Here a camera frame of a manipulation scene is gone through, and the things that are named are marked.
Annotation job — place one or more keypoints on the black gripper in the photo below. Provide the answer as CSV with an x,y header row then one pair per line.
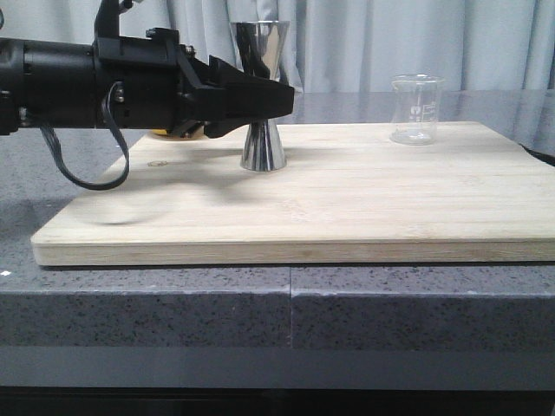
x,y
138,83

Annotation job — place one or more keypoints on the steel double jigger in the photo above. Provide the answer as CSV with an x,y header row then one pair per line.
x,y
260,45

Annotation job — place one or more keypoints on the clear glass measuring beaker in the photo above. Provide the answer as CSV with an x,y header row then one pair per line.
x,y
417,107

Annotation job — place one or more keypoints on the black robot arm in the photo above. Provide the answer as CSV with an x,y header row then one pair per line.
x,y
11,86

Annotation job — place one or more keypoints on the light wooden cutting board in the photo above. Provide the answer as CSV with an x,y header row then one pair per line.
x,y
348,194

